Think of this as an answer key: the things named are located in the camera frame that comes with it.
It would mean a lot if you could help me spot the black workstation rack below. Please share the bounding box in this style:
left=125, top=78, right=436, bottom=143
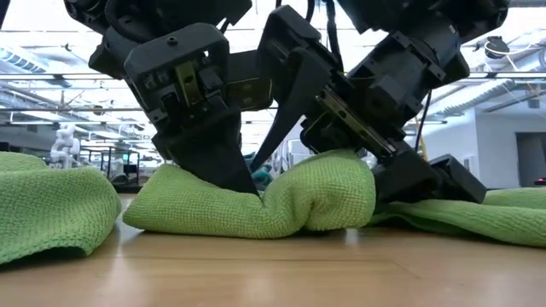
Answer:
left=80, top=147, right=142, bottom=193

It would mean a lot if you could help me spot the light blue microfiber towel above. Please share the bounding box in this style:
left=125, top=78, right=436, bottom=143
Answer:
left=242, top=152, right=275, bottom=192

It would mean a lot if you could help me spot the hanging cable reel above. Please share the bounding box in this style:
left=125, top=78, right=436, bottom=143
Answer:
left=484, top=36, right=512, bottom=61

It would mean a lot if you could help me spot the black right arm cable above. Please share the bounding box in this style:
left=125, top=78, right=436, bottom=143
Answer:
left=415, top=88, right=435, bottom=154

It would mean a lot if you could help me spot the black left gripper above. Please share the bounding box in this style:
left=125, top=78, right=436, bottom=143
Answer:
left=122, top=21, right=275, bottom=196

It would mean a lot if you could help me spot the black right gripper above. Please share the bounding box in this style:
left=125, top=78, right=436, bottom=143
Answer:
left=248, top=3, right=488, bottom=205

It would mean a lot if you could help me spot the green microfiber towel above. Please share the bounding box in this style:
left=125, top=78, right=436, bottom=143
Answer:
left=122, top=148, right=378, bottom=240
left=365, top=186, right=546, bottom=249
left=0, top=151, right=124, bottom=266

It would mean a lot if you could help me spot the white robot figure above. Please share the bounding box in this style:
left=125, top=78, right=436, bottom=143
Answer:
left=49, top=123, right=82, bottom=171

